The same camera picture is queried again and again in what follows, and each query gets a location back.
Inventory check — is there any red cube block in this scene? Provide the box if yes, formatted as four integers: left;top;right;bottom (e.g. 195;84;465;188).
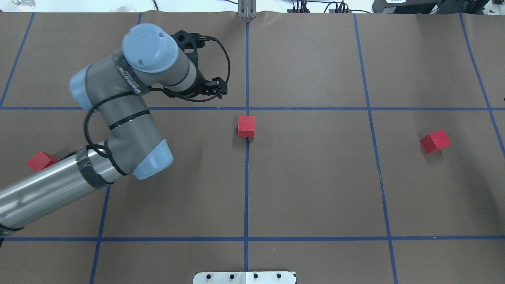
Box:
238;115;256;138
27;151;58;172

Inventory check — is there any red cube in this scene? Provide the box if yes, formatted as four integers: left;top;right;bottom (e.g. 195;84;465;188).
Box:
420;130;452;153

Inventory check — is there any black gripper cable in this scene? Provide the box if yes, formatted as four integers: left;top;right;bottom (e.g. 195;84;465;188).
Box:
82;36;231;176

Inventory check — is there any aluminium frame post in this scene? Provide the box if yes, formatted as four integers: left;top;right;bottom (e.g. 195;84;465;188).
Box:
236;0;257;19

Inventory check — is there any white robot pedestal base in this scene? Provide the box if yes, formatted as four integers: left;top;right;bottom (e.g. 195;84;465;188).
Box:
193;271;297;284

